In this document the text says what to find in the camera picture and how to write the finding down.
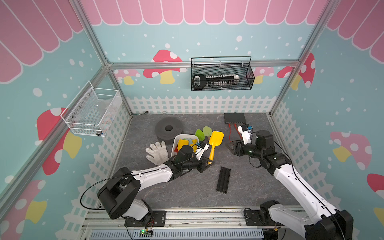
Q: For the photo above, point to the small green circuit board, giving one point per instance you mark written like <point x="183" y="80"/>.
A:
<point x="146" y="234"/>

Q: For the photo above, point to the bright green trowel wooden handle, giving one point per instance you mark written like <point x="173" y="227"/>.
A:
<point x="200" y="135"/>

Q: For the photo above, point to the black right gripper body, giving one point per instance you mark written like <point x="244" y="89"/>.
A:
<point x="249" y="149"/>

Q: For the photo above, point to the white wire mesh wall basket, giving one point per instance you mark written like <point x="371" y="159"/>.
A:
<point x="93" y="111"/>

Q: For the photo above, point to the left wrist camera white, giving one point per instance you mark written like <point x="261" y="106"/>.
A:
<point x="201" y="148"/>

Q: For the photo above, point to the black aluminium extrusion bar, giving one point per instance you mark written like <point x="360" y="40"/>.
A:
<point x="223" y="181"/>

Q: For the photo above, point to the black socket set rail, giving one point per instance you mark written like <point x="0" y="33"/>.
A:
<point x="200" y="82"/>

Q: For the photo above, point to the yellow plastic shovel blue cap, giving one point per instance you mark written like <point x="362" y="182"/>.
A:
<point x="215" y="140"/>

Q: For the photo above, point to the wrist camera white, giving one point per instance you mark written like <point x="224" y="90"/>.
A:
<point x="201" y="148"/>
<point x="246" y="132"/>

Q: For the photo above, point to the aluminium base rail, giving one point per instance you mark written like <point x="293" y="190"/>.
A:
<point x="220" y="223"/>

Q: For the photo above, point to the black wire mesh wall basket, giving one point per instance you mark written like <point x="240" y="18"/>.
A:
<point x="221" y="73"/>

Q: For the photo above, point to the white plastic storage box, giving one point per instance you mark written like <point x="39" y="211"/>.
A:
<point x="176" y="140"/>

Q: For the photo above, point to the black network switch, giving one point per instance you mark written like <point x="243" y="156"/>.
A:
<point x="234" y="118"/>

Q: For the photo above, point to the white knit work glove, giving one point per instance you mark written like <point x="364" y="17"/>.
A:
<point x="157" y="153"/>

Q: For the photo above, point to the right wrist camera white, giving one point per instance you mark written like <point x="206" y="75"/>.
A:
<point x="246" y="132"/>

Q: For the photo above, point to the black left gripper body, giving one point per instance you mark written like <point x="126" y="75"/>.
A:
<point x="199" y="164"/>

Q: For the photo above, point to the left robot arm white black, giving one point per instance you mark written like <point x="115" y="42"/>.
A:
<point x="118" y="194"/>

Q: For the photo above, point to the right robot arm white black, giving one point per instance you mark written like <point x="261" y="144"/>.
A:
<point x="323" y="220"/>

